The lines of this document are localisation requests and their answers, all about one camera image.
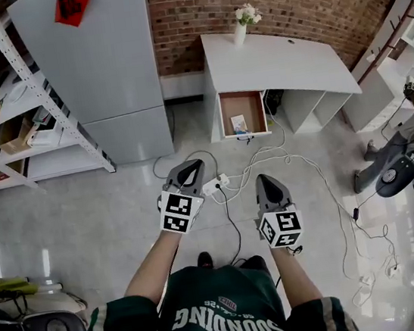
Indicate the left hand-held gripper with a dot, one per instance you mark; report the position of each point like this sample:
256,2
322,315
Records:
181,212

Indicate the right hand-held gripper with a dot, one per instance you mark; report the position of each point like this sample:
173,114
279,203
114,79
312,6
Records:
281,229

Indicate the small blue white box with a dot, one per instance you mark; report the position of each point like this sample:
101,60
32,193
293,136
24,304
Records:
238,123

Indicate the brown wooden drawer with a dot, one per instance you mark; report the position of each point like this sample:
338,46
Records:
246,107

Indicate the person's left forearm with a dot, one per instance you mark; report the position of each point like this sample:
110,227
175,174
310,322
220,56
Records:
154,267

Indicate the person's right forearm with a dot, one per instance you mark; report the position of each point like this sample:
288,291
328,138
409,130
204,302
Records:
297,278

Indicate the white power strip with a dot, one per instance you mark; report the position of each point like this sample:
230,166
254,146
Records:
215,184

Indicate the person's black trousers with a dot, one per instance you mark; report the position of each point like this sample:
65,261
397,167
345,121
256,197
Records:
253,263

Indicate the person's black shoe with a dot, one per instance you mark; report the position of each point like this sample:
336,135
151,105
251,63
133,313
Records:
204,259

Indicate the person's dark green shirt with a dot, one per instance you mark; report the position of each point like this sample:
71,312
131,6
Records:
220,312

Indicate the grey refrigerator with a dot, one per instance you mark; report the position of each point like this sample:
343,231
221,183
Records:
103,80

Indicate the white desk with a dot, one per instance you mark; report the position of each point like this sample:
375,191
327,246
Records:
273,63

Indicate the white vase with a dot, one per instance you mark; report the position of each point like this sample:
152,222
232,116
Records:
239,35

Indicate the white flower bunch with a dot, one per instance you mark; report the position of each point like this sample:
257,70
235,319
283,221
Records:
247,14

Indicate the beige bag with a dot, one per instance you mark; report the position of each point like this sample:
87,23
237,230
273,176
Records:
58,302

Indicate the cardboard box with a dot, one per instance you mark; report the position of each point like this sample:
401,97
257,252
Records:
15,136

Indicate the white metal shelf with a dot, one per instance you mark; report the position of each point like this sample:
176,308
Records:
33,86

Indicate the red paper decoration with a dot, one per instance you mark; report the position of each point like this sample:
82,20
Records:
72,6

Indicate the green cloth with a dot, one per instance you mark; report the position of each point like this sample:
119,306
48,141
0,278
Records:
2,283

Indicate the white wall cabinet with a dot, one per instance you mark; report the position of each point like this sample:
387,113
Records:
389,78

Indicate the brown wall rail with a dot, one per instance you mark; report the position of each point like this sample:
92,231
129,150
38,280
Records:
385,46

